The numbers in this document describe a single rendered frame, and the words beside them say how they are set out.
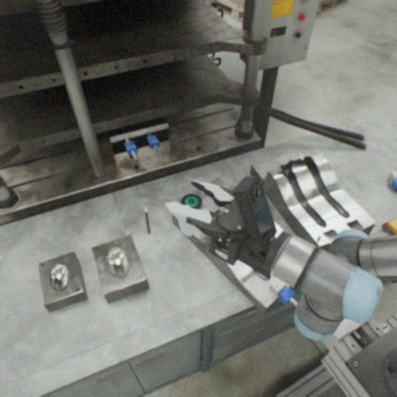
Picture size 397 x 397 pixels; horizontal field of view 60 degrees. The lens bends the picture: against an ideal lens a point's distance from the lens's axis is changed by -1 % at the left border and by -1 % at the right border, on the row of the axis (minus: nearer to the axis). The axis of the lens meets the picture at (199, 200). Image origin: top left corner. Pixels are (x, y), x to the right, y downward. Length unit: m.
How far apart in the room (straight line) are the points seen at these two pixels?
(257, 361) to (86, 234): 1.13
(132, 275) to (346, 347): 0.69
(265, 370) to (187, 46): 1.60
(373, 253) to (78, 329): 0.93
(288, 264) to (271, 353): 1.51
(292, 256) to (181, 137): 1.35
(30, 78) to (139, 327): 0.94
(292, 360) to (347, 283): 1.53
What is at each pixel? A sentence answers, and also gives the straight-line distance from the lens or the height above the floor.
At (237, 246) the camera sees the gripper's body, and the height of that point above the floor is 1.44.
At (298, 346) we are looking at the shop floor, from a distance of 2.09.
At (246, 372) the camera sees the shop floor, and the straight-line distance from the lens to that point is 1.99.
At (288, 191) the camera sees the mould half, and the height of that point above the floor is 0.91.
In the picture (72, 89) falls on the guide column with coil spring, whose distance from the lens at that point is 1.39.
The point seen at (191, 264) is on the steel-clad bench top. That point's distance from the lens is 1.30.
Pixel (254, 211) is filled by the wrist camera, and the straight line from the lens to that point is 0.53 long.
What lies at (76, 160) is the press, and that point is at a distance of 1.79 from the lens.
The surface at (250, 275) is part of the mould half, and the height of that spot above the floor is 0.86.
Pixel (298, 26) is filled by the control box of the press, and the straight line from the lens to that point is 1.82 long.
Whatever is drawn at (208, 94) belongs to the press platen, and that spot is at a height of 1.04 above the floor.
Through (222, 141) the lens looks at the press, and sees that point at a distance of 1.79.
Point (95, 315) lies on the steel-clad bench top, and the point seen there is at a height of 0.80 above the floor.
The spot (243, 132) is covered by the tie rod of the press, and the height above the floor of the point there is 0.83.
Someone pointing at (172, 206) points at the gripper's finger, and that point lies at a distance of 0.60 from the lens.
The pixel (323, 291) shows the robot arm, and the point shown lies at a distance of 0.55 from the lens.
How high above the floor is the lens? 1.92
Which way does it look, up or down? 49 degrees down
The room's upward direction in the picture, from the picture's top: straight up
